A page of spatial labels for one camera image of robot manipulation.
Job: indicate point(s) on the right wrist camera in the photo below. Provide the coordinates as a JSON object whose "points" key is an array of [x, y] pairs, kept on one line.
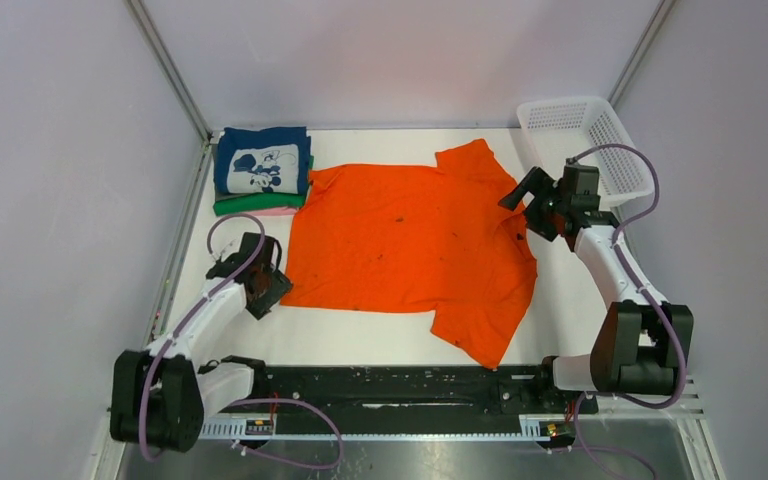
{"points": [[580, 180]]}

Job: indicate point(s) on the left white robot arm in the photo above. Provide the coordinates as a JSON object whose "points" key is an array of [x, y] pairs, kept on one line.
{"points": [[163, 394]]}

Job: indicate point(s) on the white slotted cable duct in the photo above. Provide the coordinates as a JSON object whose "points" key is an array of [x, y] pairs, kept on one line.
{"points": [[379, 425]]}

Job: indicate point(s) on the folded pink t shirt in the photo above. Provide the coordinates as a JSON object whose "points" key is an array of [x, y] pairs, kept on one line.
{"points": [[275, 211]]}

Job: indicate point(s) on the aluminium frame post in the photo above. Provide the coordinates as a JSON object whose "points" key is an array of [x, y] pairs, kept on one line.
{"points": [[648, 37], [150, 32]]}

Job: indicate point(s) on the white plastic basket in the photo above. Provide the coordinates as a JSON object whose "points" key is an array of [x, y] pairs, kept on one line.
{"points": [[556, 129]]}

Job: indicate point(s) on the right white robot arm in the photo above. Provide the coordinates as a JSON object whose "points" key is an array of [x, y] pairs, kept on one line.
{"points": [[642, 344]]}

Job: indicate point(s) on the right aluminium frame post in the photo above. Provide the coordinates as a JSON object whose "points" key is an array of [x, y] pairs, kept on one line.
{"points": [[648, 37]]}

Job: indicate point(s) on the folded blue printed t shirt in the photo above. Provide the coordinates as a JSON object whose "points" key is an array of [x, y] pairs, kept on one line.
{"points": [[240, 174]]}

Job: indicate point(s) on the left aluminium frame post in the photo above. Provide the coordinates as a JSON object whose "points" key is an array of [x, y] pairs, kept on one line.
{"points": [[150, 32]]}

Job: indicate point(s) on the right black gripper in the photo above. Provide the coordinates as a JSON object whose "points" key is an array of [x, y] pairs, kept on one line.
{"points": [[540, 184]]}

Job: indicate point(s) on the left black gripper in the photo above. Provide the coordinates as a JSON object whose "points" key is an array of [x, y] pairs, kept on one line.
{"points": [[279, 286]]}

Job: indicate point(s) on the orange t shirt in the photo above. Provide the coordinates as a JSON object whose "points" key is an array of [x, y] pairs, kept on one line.
{"points": [[404, 239]]}

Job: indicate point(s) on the folded green t shirt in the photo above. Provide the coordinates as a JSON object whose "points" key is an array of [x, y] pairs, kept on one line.
{"points": [[225, 204]]}

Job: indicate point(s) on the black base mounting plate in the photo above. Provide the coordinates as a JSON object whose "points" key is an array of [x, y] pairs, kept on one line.
{"points": [[327, 391]]}

